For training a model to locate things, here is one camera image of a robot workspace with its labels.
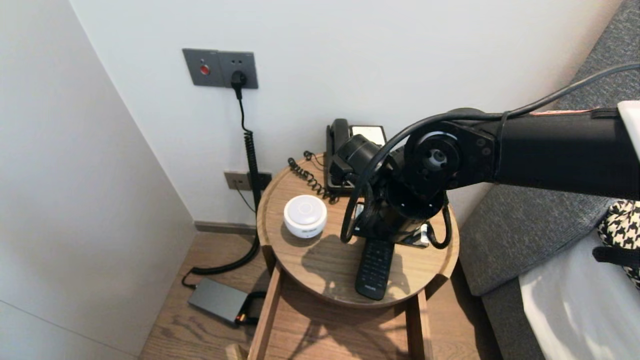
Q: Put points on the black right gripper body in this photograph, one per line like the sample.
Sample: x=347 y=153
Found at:
x=380 y=232

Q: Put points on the black TV remote control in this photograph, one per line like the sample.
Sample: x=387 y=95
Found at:
x=374 y=275

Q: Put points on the white round smart speaker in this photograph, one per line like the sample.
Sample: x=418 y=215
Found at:
x=305 y=216

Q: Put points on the round wooden nightstand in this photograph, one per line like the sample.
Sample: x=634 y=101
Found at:
x=285 y=250

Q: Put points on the black and cream telephone base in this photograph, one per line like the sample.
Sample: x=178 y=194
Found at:
x=370 y=134

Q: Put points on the black telephone handset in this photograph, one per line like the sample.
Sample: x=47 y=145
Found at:
x=339 y=130

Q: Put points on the thin black phone line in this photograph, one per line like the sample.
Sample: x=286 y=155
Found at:
x=245 y=201

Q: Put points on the grey upholstered headboard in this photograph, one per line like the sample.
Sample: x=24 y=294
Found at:
x=530 y=240

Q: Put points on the grey upholstered bed base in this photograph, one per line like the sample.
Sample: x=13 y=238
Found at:
x=510 y=325

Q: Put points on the grey wooden baseboard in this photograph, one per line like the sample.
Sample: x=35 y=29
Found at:
x=220 y=229

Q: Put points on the grey power adapter box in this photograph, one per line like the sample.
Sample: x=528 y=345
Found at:
x=217 y=300

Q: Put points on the black power plug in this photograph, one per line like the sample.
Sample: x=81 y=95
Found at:
x=238 y=80

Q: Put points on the white bed sheet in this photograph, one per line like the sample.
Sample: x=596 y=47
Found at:
x=585 y=310

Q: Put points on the black white houndstooth pillow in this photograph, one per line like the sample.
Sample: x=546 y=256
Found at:
x=620 y=225

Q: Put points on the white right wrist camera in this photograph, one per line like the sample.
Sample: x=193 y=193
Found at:
x=425 y=237

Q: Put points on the beige wall data socket plate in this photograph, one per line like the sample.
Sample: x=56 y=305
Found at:
x=235 y=181

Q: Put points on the grey wall socket panel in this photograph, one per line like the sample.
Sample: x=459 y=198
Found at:
x=200 y=61

